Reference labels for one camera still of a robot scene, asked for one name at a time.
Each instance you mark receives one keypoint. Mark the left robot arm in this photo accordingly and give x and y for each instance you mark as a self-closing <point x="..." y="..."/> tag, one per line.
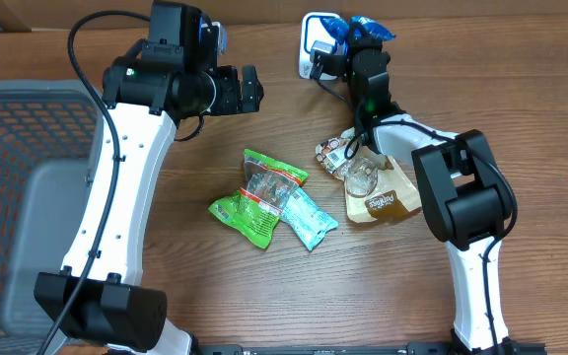
<point x="164" y="78"/>

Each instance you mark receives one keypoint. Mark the teal snack packet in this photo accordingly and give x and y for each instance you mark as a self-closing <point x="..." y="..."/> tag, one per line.
<point x="308" y="222"/>

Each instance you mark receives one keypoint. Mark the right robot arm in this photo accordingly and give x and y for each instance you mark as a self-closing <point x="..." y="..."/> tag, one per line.
<point x="467" y="203"/>

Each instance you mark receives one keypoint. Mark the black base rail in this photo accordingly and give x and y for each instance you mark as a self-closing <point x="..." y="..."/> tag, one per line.
<point x="412" y="348"/>

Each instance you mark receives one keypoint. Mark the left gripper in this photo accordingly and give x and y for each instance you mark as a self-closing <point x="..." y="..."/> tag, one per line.
<point x="233" y="102"/>

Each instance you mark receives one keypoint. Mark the white barcode scanner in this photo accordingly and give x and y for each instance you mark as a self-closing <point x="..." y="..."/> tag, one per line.
<point x="312" y="30"/>

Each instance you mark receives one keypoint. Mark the grey plastic shopping basket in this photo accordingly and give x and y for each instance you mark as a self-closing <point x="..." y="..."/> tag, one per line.
<point x="47" y="159"/>

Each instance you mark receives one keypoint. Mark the green snack bag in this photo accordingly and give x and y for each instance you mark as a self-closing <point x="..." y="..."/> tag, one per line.
<point x="255" y="209"/>

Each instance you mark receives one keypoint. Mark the cardboard back panel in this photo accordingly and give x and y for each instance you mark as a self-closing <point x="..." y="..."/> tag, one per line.
<point x="28" y="15"/>

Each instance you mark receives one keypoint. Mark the beige cookie bag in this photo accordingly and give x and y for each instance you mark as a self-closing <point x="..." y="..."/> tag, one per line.
<point x="375" y="186"/>

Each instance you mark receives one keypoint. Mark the blue oreo packet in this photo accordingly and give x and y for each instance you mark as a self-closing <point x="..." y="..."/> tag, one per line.
<point x="358" y="26"/>

